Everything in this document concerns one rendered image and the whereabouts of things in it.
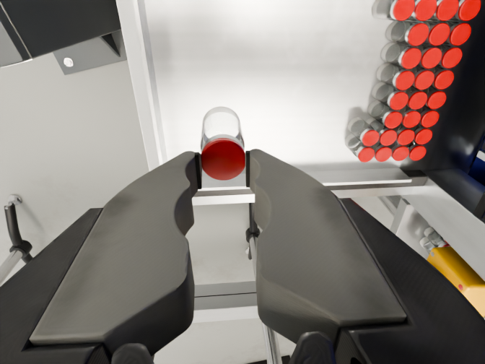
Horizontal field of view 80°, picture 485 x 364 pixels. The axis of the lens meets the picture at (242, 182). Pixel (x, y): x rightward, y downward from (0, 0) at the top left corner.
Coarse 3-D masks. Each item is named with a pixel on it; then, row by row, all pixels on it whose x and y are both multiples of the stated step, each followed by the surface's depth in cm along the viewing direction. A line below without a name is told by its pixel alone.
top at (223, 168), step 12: (216, 144) 12; (228, 144) 13; (204, 156) 13; (216, 156) 13; (228, 156) 13; (240, 156) 13; (204, 168) 13; (216, 168) 13; (228, 168) 13; (240, 168) 13
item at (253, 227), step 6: (252, 204) 144; (252, 210) 144; (252, 216) 145; (252, 222) 146; (252, 228) 147; (258, 228) 152; (246, 234) 150; (252, 234) 147; (258, 234) 149; (246, 252) 172
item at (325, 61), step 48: (144, 0) 30; (192, 0) 30; (240, 0) 30; (288, 0) 31; (336, 0) 31; (144, 48) 29; (192, 48) 33; (240, 48) 33; (288, 48) 33; (336, 48) 34; (192, 96) 35; (240, 96) 36; (288, 96) 36; (336, 96) 37; (192, 144) 39; (288, 144) 40; (336, 144) 40
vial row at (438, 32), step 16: (448, 0) 28; (432, 16) 30; (448, 16) 29; (432, 32) 29; (448, 32) 30; (432, 48) 30; (432, 64) 31; (416, 80) 32; (432, 80) 32; (416, 96) 33; (400, 112) 35; (416, 112) 34; (400, 128) 36; (400, 144) 37; (400, 160) 37
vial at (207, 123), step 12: (216, 108) 16; (228, 108) 16; (204, 120) 16; (216, 120) 14; (228, 120) 14; (204, 132) 14; (216, 132) 13; (228, 132) 14; (240, 132) 14; (204, 144) 13; (240, 144) 13
